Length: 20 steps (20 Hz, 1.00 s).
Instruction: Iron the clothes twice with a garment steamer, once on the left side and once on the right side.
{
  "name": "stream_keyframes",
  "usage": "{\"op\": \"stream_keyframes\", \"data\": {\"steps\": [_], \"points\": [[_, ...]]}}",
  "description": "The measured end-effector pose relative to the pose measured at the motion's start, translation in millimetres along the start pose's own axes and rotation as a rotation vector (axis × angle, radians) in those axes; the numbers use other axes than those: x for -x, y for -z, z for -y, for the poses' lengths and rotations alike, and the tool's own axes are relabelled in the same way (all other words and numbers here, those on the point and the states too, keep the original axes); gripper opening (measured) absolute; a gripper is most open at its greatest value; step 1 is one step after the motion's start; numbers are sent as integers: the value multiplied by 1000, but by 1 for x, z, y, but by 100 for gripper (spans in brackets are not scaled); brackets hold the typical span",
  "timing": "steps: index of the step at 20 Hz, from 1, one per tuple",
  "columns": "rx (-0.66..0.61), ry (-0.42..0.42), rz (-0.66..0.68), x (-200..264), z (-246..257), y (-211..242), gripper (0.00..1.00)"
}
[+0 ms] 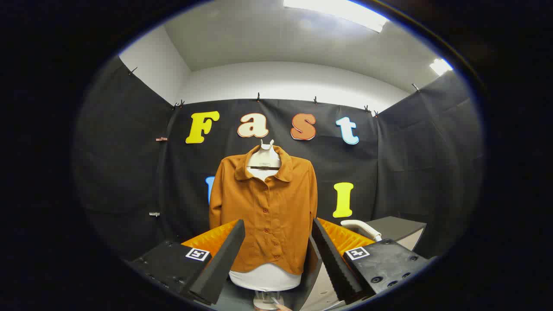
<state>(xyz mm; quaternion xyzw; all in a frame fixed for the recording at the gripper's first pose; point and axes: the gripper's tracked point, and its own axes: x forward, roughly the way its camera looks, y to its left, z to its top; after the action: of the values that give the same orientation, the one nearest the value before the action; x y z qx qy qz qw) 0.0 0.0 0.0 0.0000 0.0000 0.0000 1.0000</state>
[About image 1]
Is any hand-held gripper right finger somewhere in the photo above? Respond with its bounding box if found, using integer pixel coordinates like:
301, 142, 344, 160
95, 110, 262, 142
312, 218, 432, 304

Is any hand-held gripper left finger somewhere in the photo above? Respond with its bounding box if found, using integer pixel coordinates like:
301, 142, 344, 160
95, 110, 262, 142
130, 219, 245, 306

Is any white garment steamer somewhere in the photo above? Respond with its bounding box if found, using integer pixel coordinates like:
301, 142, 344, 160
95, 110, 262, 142
340, 219, 383, 241

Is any brown button shirt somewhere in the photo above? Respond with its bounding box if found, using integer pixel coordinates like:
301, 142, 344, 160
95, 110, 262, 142
209, 145, 318, 276

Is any white mannequin torso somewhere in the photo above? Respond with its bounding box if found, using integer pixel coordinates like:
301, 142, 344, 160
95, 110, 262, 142
229, 140, 302, 292

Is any mannequin stand pole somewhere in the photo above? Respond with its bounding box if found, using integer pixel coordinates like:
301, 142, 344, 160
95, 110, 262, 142
253, 290, 286, 311

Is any grey table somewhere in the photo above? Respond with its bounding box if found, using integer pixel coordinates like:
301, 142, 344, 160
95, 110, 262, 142
298, 216, 427, 311

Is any black backdrop cloth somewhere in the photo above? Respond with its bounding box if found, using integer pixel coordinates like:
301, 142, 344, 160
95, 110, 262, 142
73, 56, 484, 262

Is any row of black cloth clips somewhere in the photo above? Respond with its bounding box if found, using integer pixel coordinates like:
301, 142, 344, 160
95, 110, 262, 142
128, 66, 420, 118

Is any small ceiling light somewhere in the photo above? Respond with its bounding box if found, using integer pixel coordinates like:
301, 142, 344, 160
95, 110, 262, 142
429, 58, 453, 76

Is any long ceiling light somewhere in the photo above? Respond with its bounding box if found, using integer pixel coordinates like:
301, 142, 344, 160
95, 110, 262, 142
283, 0, 389, 33

